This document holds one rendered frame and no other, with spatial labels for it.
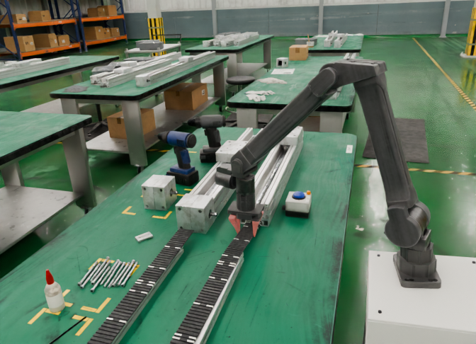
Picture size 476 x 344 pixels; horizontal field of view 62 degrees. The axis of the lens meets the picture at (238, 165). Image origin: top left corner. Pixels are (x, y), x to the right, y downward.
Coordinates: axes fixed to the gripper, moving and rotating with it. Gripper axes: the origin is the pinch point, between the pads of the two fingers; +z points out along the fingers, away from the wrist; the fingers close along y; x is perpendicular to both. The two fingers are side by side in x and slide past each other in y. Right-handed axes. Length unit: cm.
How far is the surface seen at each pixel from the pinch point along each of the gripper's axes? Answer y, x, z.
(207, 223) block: 13.6, -0.9, -0.9
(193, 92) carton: 167, -354, 38
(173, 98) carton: 192, -349, 45
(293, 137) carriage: -4, -65, -10
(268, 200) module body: -4.6, -10.5, -6.6
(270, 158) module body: 2.5, -48.0, -6.5
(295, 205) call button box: -13.0, -16.0, -2.8
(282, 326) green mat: -18.0, 34.1, 1.8
